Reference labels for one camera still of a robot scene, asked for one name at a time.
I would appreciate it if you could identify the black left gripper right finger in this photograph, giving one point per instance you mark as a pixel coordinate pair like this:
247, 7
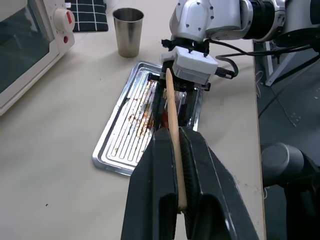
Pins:
212, 190

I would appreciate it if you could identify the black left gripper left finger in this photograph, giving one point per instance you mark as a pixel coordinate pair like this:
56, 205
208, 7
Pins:
150, 185

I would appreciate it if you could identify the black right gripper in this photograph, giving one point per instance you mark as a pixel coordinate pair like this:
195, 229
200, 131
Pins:
191, 86

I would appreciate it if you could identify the wooden skewer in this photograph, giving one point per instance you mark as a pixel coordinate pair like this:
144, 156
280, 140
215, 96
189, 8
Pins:
173, 117

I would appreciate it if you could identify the red sausage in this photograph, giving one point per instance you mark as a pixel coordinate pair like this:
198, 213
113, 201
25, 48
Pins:
165, 120

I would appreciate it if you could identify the silver metal baking tray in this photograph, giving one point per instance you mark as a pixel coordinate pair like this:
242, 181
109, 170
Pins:
127, 125

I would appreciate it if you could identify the stainless steel cup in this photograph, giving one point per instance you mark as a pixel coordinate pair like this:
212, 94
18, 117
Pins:
128, 32

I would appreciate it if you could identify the white metal stand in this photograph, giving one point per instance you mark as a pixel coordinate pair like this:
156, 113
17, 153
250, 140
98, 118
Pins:
280, 67

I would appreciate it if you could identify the black white-checked cloth pad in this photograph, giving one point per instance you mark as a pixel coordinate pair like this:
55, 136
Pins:
91, 17

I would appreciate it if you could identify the white toaster oven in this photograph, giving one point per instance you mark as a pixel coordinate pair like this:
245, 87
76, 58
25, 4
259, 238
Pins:
22, 50

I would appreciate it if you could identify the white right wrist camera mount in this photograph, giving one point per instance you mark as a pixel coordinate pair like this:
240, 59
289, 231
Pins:
193, 62

